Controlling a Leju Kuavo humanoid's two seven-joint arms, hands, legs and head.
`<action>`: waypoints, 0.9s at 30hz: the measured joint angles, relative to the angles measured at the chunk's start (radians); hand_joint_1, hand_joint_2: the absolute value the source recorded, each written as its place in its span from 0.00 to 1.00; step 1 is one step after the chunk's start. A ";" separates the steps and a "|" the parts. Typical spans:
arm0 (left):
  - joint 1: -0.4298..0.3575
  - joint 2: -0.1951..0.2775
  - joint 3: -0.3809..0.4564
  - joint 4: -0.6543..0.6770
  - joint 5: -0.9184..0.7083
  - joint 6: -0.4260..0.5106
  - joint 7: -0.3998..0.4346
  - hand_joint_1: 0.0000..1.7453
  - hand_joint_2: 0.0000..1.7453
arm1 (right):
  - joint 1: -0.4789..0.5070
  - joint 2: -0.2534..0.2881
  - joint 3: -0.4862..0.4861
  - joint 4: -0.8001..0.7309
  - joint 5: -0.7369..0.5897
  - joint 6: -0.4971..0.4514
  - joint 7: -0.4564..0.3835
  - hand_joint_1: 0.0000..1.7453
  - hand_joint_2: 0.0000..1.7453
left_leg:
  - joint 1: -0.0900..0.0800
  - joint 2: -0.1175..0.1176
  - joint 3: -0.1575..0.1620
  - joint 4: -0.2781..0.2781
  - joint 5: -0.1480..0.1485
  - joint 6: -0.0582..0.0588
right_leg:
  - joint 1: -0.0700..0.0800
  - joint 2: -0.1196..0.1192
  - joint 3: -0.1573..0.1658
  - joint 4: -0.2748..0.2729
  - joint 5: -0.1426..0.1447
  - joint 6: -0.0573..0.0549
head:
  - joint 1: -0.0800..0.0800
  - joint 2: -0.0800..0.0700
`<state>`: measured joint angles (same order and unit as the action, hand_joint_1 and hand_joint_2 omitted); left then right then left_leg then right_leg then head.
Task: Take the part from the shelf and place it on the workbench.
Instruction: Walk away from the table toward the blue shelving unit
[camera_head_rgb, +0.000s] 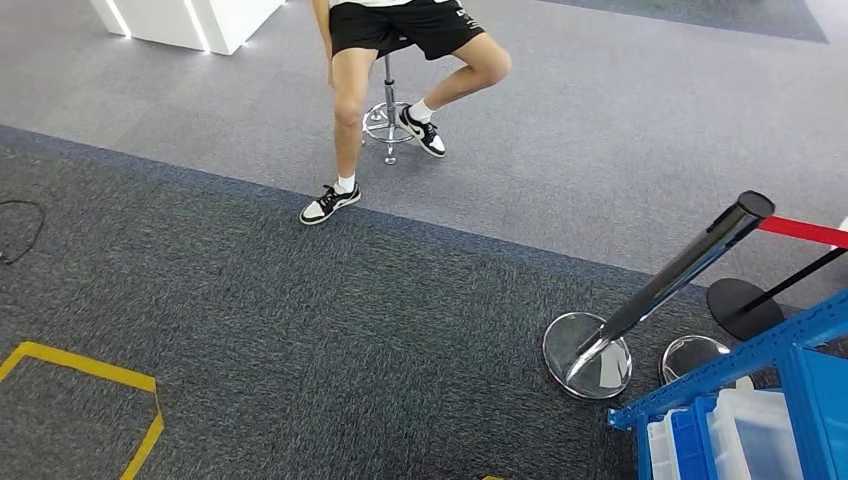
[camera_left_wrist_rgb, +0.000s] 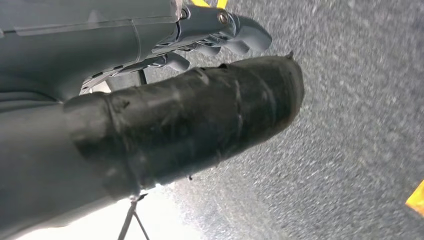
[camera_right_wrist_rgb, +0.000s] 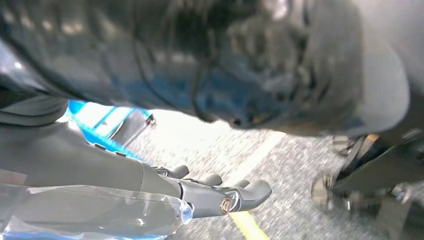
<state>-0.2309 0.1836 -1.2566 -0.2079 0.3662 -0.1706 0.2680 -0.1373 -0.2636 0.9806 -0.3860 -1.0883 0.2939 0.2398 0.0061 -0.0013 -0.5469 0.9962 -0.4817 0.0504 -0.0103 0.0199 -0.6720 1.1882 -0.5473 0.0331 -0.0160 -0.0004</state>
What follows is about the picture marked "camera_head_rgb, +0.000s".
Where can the blue metal shelf rack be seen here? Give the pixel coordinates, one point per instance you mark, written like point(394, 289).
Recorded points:
point(815, 411)

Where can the chrome stool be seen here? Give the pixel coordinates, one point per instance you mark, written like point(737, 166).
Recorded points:
point(389, 99)

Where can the seated person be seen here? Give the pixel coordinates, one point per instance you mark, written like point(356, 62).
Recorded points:
point(351, 86)

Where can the white lit display plinth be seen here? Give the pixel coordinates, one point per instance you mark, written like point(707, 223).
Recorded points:
point(218, 20)

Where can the white plastic bin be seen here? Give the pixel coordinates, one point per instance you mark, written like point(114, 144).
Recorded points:
point(755, 430)
point(659, 444)

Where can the black barrier belt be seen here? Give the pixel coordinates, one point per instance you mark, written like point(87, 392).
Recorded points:
point(742, 311)

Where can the blue plastic bin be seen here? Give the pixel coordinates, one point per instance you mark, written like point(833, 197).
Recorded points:
point(689, 437)

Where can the red barrier belt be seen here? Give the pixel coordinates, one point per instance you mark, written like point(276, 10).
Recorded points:
point(805, 230)

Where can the chrome stanchion post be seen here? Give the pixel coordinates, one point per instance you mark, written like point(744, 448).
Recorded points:
point(689, 354)
point(662, 285)

